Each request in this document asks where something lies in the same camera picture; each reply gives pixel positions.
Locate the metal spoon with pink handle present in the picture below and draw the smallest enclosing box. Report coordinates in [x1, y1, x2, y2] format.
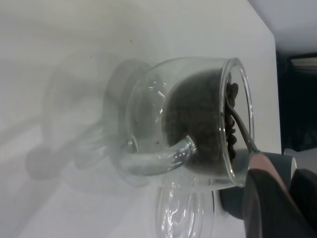
[225, 99, 291, 199]

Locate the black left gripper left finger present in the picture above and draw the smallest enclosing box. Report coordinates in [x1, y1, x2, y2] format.
[244, 168, 310, 238]

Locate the dark background equipment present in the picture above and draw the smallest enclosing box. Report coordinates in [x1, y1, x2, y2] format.
[275, 48, 317, 156]

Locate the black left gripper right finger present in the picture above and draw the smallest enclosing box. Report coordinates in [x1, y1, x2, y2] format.
[289, 168, 317, 238]

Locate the clear round glass lid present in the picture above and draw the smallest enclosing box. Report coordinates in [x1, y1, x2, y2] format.
[155, 182, 216, 238]

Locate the clear double-wall glass cup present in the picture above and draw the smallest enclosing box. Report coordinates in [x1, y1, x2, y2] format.
[103, 57, 255, 189]

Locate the dark blue-grey ceramic mug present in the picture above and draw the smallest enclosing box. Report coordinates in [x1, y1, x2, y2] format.
[220, 150, 298, 219]

